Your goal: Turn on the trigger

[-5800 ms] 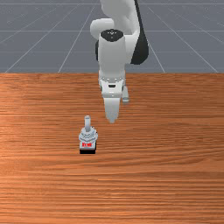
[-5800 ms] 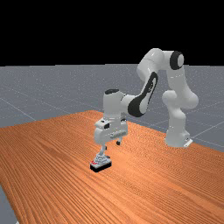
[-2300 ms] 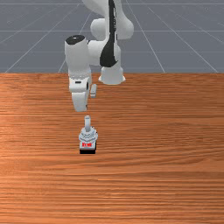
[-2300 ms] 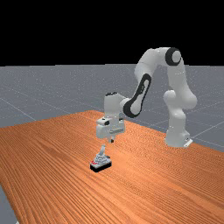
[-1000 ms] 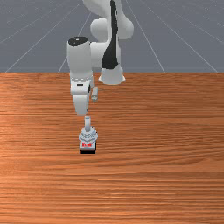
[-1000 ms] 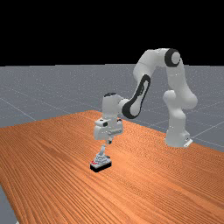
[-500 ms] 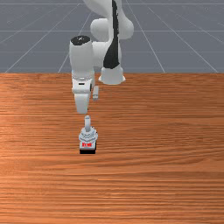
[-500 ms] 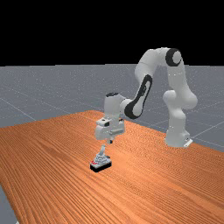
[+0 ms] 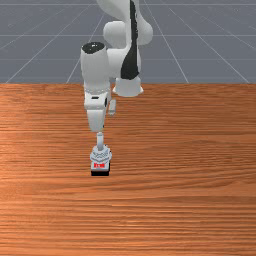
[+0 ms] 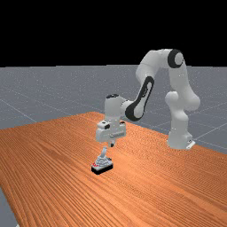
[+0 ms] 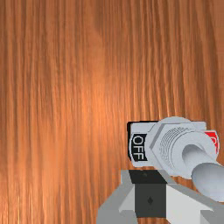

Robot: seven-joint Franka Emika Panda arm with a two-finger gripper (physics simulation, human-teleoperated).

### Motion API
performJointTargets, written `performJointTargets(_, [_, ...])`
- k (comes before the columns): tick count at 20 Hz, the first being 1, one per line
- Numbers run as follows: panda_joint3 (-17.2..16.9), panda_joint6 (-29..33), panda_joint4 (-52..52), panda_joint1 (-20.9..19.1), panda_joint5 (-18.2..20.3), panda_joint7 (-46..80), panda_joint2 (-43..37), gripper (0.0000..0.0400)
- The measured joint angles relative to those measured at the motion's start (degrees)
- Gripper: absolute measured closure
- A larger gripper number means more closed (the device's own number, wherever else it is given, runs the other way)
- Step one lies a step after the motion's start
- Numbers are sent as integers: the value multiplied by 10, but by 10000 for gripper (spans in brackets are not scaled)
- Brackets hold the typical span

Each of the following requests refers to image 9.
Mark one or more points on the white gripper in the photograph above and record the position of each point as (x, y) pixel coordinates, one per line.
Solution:
(96, 106)

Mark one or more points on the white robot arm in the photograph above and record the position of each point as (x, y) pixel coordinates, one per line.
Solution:
(128, 43)

